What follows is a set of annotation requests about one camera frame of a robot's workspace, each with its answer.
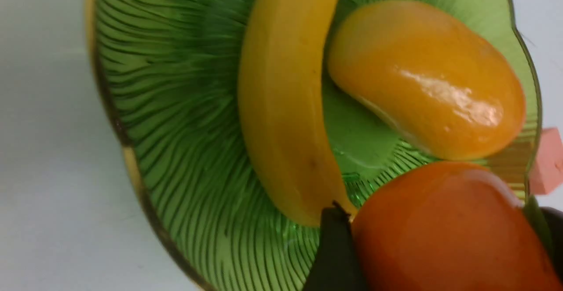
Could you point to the green glass leaf plate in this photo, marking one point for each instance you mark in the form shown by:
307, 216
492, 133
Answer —
166, 71

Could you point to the yellow toy mango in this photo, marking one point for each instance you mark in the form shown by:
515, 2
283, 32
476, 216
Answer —
445, 89

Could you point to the yellow toy banana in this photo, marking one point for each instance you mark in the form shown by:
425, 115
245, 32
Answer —
280, 107

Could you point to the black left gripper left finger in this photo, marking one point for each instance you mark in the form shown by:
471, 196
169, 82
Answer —
336, 266

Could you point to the orange foam cube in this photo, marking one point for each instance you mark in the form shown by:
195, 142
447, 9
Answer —
547, 171

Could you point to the orange toy persimmon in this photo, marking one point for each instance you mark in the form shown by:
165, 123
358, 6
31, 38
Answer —
450, 226

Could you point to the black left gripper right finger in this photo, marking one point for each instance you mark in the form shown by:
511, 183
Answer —
554, 219

